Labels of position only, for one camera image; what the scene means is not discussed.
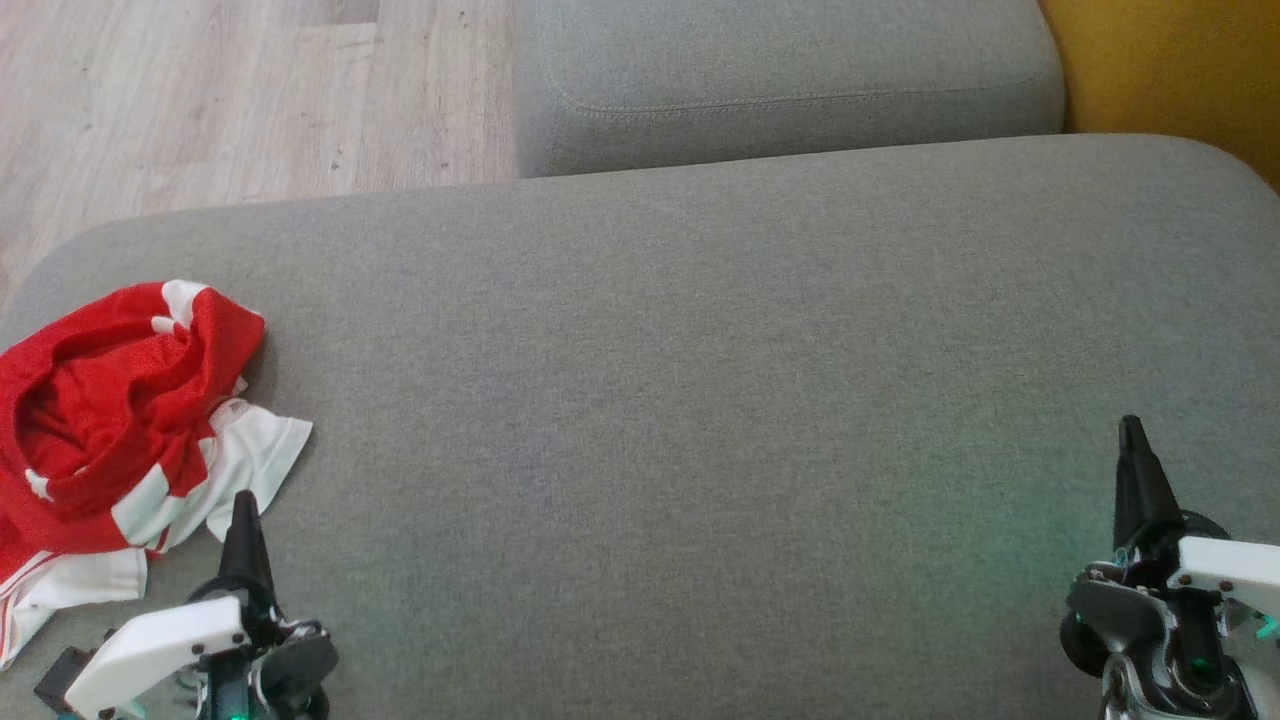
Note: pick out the red white basketball jersey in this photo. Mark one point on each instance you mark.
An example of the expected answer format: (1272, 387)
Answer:
(250, 450)

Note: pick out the mustard yellow upholstered panel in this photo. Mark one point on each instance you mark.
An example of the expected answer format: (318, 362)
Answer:
(1180, 70)

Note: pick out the grey sofa back cushion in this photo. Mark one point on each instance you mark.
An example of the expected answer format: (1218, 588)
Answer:
(780, 80)

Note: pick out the grey sofa seat cushion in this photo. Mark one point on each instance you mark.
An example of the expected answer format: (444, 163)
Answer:
(700, 420)

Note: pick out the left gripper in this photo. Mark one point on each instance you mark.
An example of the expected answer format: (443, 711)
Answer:
(160, 645)

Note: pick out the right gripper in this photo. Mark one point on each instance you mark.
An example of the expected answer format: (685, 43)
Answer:
(1200, 610)

